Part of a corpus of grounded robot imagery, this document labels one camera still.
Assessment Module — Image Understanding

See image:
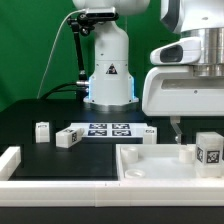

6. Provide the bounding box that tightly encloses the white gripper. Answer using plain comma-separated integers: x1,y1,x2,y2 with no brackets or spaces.
142,66,224,145

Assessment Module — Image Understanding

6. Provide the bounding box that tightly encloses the white square tabletop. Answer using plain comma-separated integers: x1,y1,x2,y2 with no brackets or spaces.
116,144,224,181

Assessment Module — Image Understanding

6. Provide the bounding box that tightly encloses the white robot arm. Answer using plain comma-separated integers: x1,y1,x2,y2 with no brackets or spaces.
72,0,224,140

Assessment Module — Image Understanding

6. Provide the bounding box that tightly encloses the white base tag plate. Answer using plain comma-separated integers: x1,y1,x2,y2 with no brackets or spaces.
70,123,147,138

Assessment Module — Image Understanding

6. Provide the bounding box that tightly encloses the white U-shaped obstacle fence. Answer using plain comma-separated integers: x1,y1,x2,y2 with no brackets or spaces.
0,146,224,207

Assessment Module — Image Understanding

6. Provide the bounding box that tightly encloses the black cable bundle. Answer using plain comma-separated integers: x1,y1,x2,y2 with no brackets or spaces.
41,81,90,100

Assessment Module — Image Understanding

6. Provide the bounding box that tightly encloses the grey external camera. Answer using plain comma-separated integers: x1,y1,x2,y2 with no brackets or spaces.
85,7,118,21

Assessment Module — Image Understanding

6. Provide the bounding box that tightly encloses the black camera stand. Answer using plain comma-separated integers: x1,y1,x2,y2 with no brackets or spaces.
67,14,94,102

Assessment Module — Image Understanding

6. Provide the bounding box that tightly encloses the white cable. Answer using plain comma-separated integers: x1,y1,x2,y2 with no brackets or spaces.
36,9,87,100

